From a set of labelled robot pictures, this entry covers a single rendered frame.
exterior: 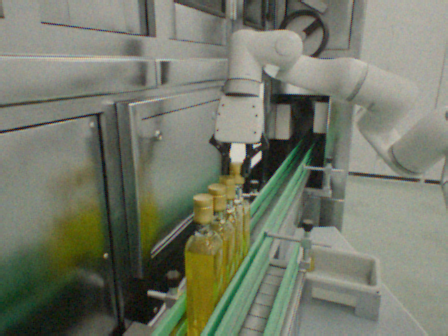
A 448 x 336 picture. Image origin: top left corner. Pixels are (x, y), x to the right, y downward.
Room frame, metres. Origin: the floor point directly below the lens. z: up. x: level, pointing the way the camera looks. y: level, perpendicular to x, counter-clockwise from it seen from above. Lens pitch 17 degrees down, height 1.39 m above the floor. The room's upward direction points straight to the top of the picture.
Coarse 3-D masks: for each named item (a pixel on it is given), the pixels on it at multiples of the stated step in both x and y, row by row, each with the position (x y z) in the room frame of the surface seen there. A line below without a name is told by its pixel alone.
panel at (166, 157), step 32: (160, 96) 0.70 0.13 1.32; (192, 96) 0.80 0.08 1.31; (128, 128) 0.58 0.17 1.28; (160, 128) 0.68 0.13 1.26; (192, 128) 0.81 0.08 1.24; (128, 160) 0.58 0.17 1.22; (160, 160) 0.67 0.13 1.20; (192, 160) 0.81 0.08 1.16; (128, 192) 0.59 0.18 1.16; (160, 192) 0.66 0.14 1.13; (192, 192) 0.80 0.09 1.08; (128, 224) 0.59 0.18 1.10; (160, 224) 0.66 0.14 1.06; (192, 224) 0.78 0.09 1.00; (160, 256) 0.64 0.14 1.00
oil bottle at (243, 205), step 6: (234, 204) 0.70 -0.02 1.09; (240, 204) 0.70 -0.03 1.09; (246, 204) 0.71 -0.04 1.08; (240, 210) 0.69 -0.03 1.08; (246, 210) 0.70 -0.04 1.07; (246, 216) 0.70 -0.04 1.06; (246, 222) 0.70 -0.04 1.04; (246, 228) 0.70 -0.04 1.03; (246, 234) 0.70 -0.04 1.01; (246, 240) 0.70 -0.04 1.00; (246, 246) 0.71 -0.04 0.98; (246, 252) 0.71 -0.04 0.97
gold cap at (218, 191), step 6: (210, 186) 0.61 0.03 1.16; (216, 186) 0.61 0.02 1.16; (222, 186) 0.61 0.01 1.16; (210, 192) 0.60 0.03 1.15; (216, 192) 0.60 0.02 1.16; (222, 192) 0.60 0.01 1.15; (216, 198) 0.60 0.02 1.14; (222, 198) 0.60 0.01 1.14; (216, 204) 0.60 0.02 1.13; (222, 204) 0.60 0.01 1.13; (216, 210) 0.59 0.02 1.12; (222, 210) 0.60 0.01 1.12
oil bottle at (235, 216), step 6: (234, 210) 0.66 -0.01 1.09; (228, 216) 0.64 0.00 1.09; (234, 216) 0.64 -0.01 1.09; (240, 216) 0.66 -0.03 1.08; (234, 222) 0.64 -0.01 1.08; (240, 222) 0.66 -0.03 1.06; (234, 228) 0.63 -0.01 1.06; (240, 228) 0.66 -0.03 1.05; (234, 234) 0.63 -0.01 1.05; (240, 234) 0.66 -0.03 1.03; (234, 240) 0.63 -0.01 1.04; (240, 240) 0.66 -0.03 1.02; (234, 246) 0.63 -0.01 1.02; (240, 246) 0.66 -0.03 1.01; (234, 252) 0.63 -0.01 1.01; (240, 252) 0.66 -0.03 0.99; (234, 258) 0.63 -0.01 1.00; (240, 258) 0.66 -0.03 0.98; (234, 264) 0.63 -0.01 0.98; (240, 264) 0.66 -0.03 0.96; (234, 270) 0.63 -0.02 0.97
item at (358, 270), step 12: (300, 252) 0.92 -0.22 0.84; (312, 252) 0.95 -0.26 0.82; (324, 252) 0.94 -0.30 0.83; (336, 252) 0.93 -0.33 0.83; (348, 252) 0.92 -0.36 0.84; (360, 252) 0.92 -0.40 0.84; (324, 264) 0.94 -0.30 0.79; (336, 264) 0.93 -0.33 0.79; (348, 264) 0.92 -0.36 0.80; (360, 264) 0.90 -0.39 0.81; (372, 264) 0.89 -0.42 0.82; (312, 276) 0.80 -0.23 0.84; (324, 276) 0.90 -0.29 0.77; (336, 276) 0.90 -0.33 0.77; (348, 276) 0.90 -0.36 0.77; (360, 276) 0.90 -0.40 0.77; (372, 276) 0.86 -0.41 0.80; (360, 288) 0.76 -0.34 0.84; (372, 288) 0.75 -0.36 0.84
